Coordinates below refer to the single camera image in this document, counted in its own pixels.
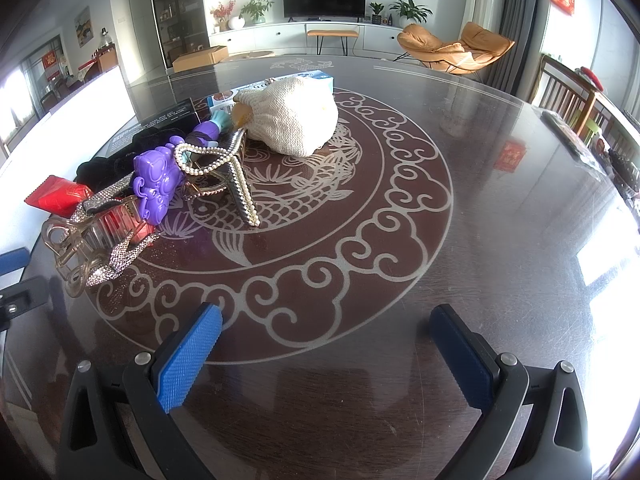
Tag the red foil packet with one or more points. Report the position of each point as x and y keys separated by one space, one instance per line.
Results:
x=55 y=195

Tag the wooden dining furniture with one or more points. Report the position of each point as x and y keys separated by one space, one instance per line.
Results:
x=102 y=62

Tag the orange lounge chair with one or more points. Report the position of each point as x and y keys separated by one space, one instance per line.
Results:
x=445 y=50

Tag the red hair accessory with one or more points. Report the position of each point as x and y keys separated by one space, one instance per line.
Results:
x=120 y=220

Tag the round beige floor cushion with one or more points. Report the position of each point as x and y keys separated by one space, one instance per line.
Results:
x=247 y=54

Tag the wooden chair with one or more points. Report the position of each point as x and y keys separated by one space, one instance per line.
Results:
x=560 y=95

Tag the grey curtain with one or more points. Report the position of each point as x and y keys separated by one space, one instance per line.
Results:
x=520 y=20

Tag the red flower arrangement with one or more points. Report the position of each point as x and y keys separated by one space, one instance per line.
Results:
x=221 y=12

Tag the small potted plant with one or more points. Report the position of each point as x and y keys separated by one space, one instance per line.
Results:
x=376 y=10

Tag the white round vase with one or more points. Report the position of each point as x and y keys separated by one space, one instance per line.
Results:
x=236 y=23

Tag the brown cardboard box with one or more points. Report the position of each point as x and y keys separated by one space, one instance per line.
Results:
x=197 y=60

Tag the purple toy with teal tail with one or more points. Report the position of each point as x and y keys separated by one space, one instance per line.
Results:
x=155 y=180

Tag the bronze hair clip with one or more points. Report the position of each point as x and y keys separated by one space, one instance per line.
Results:
x=200 y=187

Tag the dark patterned desk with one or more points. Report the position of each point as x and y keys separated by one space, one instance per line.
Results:
x=450 y=260

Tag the white television cabinet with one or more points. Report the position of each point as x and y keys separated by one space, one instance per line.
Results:
x=270 y=37

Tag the green potted plant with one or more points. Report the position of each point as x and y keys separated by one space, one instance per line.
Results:
x=256 y=10

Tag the blue white toothpaste box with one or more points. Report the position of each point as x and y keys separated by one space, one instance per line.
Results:
x=315 y=79

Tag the white-walled cardboard box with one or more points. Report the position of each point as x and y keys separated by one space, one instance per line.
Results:
x=90 y=100

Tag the wall painting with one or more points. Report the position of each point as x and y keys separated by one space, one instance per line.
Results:
x=83 y=27

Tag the red door decoration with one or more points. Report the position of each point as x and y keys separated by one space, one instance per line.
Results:
x=50 y=59

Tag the rhinestone bow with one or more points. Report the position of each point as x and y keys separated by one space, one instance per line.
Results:
x=115 y=260

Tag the cluttered small items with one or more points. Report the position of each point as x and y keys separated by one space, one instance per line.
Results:
x=622 y=170

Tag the tall dark display cabinet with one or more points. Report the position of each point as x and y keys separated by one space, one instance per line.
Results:
x=180 y=15

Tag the cream knitted hat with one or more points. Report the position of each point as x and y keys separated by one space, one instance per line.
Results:
x=295 y=120

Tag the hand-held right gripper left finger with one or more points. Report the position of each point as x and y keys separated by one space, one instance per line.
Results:
x=187 y=360

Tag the pearl rhinestone hair clip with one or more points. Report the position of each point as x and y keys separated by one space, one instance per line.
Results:
x=242 y=195

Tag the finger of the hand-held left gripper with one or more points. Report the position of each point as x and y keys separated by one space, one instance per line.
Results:
x=20 y=300
x=12 y=261

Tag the clear hair claw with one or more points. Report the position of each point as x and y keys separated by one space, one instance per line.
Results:
x=60 y=245

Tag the dark remote control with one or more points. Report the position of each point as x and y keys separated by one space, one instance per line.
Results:
x=570 y=135

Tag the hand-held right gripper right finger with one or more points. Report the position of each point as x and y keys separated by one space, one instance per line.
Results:
x=462 y=360

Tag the black box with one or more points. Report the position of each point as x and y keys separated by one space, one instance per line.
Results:
x=165 y=117

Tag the red hat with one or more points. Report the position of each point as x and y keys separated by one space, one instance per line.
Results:
x=591 y=77

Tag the wooden bench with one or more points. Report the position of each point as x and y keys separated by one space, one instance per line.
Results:
x=332 y=33

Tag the large leafy potted plant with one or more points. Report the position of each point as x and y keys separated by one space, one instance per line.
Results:
x=410 y=9

